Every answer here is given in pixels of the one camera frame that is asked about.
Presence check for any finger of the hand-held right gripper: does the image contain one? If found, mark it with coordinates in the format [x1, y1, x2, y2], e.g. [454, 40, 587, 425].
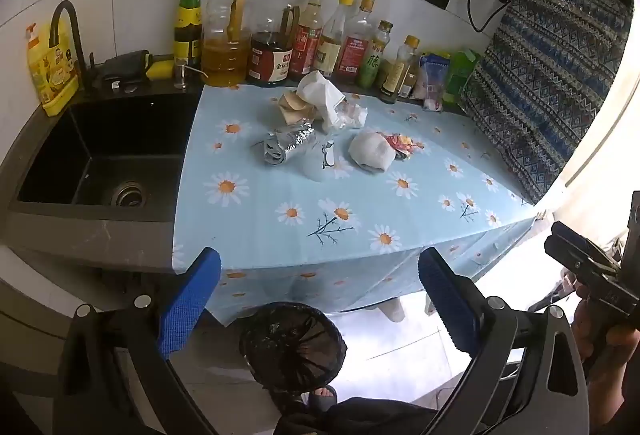
[551, 221, 620, 262]
[544, 236, 622, 287]

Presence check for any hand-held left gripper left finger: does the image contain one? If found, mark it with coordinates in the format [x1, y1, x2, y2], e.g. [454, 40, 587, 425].
[57, 246, 222, 435]

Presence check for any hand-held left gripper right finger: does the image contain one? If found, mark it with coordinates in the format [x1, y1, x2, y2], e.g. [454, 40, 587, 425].
[417, 247, 591, 435]

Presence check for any bin with black bag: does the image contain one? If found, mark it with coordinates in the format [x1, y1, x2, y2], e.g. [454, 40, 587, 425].
[239, 302, 348, 398]

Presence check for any silver foil packet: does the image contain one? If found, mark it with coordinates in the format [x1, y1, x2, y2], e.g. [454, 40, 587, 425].
[251, 124, 317, 166]

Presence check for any clear plastic cup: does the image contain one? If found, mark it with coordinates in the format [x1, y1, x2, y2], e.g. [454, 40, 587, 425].
[301, 138, 338, 184]

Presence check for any white paper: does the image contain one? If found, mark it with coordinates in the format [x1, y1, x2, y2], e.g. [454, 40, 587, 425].
[296, 71, 347, 132]

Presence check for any person's right hand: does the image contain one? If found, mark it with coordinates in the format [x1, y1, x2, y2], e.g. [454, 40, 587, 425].
[572, 282, 640, 388]

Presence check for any blue daisy print tablecloth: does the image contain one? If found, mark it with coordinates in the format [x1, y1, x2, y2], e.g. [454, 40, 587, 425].
[171, 82, 542, 327]

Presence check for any metal sink drain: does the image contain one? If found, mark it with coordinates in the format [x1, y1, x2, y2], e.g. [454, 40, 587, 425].
[102, 180, 149, 209]

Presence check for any person's sandalled foot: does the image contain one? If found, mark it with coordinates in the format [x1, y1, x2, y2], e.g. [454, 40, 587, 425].
[299, 384, 341, 416]

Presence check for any colourful snack wrapper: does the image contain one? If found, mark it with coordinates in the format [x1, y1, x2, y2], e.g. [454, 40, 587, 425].
[382, 132, 430, 162]

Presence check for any blue patterned cloth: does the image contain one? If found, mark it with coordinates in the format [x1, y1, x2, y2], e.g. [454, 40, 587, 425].
[459, 0, 635, 206]

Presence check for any white plastic bag ball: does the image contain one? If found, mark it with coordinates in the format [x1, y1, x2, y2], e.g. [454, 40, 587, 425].
[348, 131, 397, 176]

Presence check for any black sink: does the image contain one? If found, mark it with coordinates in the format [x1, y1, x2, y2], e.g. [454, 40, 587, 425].
[7, 92, 203, 222]

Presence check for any green seasoning packet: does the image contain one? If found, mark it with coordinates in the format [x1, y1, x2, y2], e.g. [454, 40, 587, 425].
[442, 49, 482, 106]

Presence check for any clear crumpled plastic wrap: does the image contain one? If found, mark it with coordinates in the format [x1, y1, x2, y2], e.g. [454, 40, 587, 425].
[334, 101, 369, 130]

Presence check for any white seasoning bag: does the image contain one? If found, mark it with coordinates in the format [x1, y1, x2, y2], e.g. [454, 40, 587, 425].
[412, 55, 451, 112]

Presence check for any metal soap dispenser pump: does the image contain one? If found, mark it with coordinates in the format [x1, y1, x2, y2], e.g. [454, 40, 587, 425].
[172, 60, 208, 90]

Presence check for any yellow sponge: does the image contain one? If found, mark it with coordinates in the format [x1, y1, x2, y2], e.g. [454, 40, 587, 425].
[145, 55, 176, 80]

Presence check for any small seasoning bottle yellow cap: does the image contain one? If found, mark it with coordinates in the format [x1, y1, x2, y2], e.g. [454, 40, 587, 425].
[378, 35, 421, 104]

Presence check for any black cloth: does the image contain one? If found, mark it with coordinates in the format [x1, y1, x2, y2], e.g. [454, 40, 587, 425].
[90, 50, 153, 88]

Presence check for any green pepper oil bottle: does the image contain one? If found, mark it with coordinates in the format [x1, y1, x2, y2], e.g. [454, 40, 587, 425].
[356, 20, 394, 90]

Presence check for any large cooking oil jug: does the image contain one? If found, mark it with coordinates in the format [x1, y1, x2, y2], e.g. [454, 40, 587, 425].
[201, 0, 253, 88]

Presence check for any large soy sauce jug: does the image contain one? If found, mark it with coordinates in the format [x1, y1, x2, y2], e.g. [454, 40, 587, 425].
[246, 0, 300, 87]

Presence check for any yellow dish soap bottle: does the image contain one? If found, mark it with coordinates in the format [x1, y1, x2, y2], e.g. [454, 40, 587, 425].
[26, 22, 81, 118]

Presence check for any clear bottle red label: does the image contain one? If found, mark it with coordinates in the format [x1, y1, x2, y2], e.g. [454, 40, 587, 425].
[334, 0, 376, 83]

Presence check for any green label sauce bottle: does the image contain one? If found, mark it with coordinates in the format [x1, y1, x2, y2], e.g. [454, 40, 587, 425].
[173, 0, 204, 63]

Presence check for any clear vinegar bottle yellow cap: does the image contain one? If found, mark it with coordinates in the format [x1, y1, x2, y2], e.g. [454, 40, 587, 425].
[313, 0, 355, 78]

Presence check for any black faucet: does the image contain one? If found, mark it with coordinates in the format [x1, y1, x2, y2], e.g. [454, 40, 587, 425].
[49, 0, 93, 90]

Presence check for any dark sauce bottle red label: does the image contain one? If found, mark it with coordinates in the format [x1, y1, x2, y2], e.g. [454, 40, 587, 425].
[290, 0, 327, 80]

